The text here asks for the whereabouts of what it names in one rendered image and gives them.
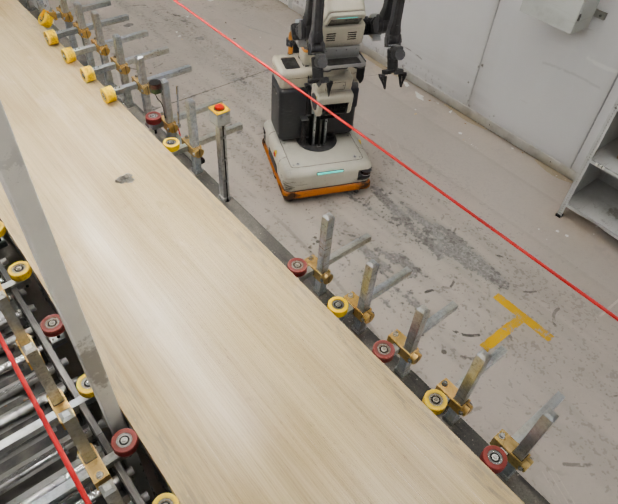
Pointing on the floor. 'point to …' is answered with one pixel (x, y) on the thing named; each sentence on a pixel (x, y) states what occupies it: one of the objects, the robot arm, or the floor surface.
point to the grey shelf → (613, 218)
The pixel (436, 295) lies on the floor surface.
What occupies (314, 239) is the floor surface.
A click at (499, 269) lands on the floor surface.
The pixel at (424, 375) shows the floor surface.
